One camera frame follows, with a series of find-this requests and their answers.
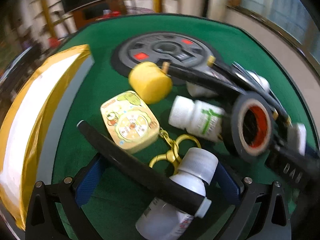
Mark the yellow cartoon keychain case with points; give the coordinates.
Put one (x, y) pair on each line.
(133, 127)

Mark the window with metal grille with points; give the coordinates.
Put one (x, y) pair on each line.
(291, 16)

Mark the black tape roll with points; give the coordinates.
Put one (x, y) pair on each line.
(247, 127)

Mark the white charger adapter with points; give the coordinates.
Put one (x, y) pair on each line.
(296, 138)

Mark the yellow rimmed white tray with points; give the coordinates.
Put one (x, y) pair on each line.
(31, 129)

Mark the red plastic bag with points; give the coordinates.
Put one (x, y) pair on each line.
(108, 14)

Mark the white bottle with label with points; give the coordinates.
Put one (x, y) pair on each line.
(161, 219)

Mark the yellow cylinder cap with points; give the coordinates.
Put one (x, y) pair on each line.
(150, 82)

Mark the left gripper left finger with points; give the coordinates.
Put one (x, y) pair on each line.
(43, 219)

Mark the black marker pen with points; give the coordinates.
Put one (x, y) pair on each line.
(162, 187)

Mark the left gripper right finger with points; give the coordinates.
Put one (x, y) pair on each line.
(260, 212)

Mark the white bottle green label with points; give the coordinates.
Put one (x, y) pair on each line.
(198, 118)

